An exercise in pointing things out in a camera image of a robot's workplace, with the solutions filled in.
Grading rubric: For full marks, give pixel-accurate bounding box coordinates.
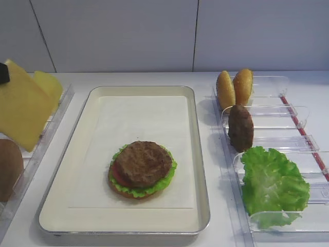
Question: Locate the sesame bun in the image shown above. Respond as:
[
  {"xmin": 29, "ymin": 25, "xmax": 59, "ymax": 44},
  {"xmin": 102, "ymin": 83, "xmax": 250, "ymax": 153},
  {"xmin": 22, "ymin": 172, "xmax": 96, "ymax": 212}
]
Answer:
[
  {"xmin": 233, "ymin": 68, "xmax": 253, "ymax": 106},
  {"xmin": 216, "ymin": 70, "xmax": 235, "ymax": 110}
]

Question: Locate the bottom burger bun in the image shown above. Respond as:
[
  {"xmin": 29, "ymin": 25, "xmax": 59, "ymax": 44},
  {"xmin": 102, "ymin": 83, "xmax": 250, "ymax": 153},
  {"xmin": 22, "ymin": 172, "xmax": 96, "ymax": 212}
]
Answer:
[{"xmin": 108, "ymin": 170, "xmax": 168, "ymax": 200}]

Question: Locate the right sesame bun top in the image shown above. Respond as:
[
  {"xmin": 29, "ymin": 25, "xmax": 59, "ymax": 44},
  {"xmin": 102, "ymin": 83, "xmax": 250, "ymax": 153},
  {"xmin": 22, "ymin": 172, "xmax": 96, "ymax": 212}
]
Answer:
[{"xmin": 233, "ymin": 68, "xmax": 253, "ymax": 106}]

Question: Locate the brown bun left rack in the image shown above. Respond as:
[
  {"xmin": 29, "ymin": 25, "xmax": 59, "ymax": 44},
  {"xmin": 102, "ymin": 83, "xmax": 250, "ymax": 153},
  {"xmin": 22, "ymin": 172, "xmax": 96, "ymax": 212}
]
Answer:
[{"xmin": 1, "ymin": 139, "xmax": 24, "ymax": 202}]

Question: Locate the upright brown meat patty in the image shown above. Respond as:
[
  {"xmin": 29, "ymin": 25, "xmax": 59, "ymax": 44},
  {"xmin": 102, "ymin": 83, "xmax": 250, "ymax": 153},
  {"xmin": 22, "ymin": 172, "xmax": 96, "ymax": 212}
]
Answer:
[{"xmin": 228, "ymin": 104, "xmax": 254, "ymax": 153}]

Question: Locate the clear acrylic rack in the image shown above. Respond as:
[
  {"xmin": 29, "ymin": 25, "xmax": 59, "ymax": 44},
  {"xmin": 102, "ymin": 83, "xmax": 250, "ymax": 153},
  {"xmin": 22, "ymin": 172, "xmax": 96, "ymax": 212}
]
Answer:
[
  {"xmin": 1, "ymin": 84, "xmax": 74, "ymax": 239},
  {"xmin": 211, "ymin": 76, "xmax": 328, "ymax": 246}
]

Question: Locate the lettuce leaf on burger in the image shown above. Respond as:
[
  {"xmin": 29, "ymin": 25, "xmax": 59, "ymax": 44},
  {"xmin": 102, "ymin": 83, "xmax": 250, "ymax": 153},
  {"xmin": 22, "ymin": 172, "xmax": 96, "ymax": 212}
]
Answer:
[{"xmin": 108, "ymin": 141, "xmax": 177, "ymax": 199}]

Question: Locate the left sesame bun top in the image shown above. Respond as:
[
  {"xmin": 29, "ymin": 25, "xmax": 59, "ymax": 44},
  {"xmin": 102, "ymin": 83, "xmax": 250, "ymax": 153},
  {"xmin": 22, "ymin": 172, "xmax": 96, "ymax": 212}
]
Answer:
[{"xmin": 216, "ymin": 70, "xmax": 235, "ymax": 110}]

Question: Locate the yellow cheese slice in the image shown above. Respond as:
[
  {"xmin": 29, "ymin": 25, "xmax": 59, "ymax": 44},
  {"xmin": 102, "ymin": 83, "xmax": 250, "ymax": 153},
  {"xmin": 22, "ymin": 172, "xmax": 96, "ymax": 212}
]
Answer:
[
  {"xmin": 1, "ymin": 60, "xmax": 52, "ymax": 152},
  {"xmin": 33, "ymin": 70, "xmax": 63, "ymax": 113}
]

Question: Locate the large green lettuce leaf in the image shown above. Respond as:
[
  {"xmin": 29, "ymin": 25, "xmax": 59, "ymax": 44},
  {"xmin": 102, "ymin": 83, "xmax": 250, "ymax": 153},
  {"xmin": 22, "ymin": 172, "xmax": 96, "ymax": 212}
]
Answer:
[{"xmin": 241, "ymin": 146, "xmax": 310, "ymax": 229}]

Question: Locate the metal baking tray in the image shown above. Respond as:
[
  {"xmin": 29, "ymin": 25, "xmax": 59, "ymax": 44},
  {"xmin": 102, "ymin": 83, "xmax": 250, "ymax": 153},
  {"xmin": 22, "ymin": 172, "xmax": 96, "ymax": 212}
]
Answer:
[{"xmin": 39, "ymin": 86, "xmax": 210, "ymax": 235}]

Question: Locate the white parchment paper sheet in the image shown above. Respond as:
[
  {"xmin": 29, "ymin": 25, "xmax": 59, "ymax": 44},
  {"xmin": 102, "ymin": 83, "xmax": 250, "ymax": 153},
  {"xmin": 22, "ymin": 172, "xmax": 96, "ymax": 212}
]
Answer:
[{"xmin": 70, "ymin": 96, "xmax": 195, "ymax": 209}]

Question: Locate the clear acrylic left rack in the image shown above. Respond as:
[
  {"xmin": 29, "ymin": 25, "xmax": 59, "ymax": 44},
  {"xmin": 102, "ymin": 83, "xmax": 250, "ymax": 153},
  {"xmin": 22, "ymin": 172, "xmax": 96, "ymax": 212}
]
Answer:
[{"xmin": 1, "ymin": 84, "xmax": 74, "ymax": 239}]

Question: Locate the clear acrylic right rack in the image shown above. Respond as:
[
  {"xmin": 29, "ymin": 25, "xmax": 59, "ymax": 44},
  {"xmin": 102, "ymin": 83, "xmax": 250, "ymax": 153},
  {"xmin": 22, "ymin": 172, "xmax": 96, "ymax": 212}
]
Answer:
[{"xmin": 211, "ymin": 76, "xmax": 328, "ymax": 246}]

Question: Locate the red white striped straw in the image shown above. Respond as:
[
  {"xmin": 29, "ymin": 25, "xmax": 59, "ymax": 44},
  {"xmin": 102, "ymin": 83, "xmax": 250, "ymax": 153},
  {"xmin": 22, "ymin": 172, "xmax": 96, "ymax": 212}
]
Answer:
[{"xmin": 280, "ymin": 96, "xmax": 328, "ymax": 181}]

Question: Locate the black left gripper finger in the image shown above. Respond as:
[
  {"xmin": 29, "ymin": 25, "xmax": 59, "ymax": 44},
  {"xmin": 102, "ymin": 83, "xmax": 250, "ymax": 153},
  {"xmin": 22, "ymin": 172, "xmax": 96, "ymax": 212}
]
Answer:
[{"xmin": 0, "ymin": 63, "xmax": 10, "ymax": 84}]

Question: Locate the tomato slice on burger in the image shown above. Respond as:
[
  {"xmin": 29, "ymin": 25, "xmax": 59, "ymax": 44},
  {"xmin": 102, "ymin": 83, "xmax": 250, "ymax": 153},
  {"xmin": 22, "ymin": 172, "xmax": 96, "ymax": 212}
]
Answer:
[{"xmin": 111, "ymin": 162, "xmax": 133, "ymax": 188}]

